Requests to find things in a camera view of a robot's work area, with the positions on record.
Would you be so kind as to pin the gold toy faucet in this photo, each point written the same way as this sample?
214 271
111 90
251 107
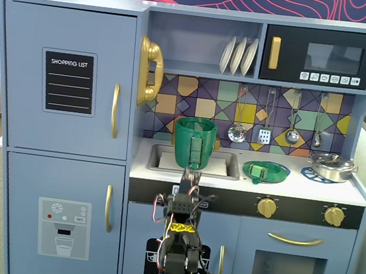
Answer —
217 144

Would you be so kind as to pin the metal slotted spatula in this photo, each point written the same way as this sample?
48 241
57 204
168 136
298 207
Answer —
264 136

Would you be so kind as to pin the metal spoon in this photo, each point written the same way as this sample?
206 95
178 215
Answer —
317 140

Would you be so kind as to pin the black microwave door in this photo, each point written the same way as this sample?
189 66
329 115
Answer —
292 33

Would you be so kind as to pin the blue ice dispenser freezer door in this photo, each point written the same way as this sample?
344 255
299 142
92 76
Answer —
22 191

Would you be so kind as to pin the green 3D printed container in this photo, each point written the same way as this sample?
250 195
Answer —
182 143

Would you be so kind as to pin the white toy plate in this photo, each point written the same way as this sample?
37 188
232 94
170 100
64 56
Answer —
227 55
249 56
238 55

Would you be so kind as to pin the metal perforated skimmer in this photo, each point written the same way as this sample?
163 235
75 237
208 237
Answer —
237 134

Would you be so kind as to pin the blue dishwasher door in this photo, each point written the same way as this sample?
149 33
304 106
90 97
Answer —
139 218

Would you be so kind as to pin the stainless steel toy pot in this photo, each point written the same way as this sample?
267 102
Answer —
330 173

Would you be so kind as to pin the blue wooden toy kitchen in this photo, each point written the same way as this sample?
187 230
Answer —
86 1

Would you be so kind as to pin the blue oven door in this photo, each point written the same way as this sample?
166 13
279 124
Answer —
243 271

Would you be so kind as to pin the metal ladle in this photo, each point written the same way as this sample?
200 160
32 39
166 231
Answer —
292 137

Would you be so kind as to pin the stainless steel pot lid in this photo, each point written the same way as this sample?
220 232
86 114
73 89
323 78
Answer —
332 159

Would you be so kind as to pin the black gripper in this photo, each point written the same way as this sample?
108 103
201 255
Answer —
188 182

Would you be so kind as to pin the gold toy telephone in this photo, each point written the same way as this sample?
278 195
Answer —
151 56

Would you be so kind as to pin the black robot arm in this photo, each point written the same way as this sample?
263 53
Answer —
173 269

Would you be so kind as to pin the blue shopping list fridge door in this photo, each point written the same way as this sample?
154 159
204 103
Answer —
16 106

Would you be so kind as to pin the grey toy sink basin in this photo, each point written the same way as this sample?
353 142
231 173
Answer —
229 169

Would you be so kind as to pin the gold stove knob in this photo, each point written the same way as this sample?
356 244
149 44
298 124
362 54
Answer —
334 216
267 207

